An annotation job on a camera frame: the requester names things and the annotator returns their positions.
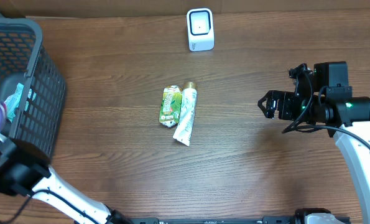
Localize white tube gold cap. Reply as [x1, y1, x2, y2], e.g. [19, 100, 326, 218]
[173, 82, 198, 146]

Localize teal wrapped packet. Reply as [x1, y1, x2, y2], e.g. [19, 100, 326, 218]
[4, 83, 37, 123]

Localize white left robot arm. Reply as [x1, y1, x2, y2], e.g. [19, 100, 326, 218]
[0, 133, 131, 223]

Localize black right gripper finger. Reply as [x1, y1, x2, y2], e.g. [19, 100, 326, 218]
[257, 102, 276, 119]
[258, 90, 276, 105]

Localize grey plastic mesh basket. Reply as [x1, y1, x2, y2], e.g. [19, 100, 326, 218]
[0, 18, 67, 157]

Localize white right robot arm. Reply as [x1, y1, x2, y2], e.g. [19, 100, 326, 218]
[257, 61, 370, 223]

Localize brown cardboard back panel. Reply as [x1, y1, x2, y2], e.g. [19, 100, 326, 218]
[0, 0, 370, 18]

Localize green snack pouch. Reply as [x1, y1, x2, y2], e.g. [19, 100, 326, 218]
[159, 85, 182, 128]

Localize black front rail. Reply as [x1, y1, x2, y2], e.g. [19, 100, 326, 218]
[122, 207, 352, 224]

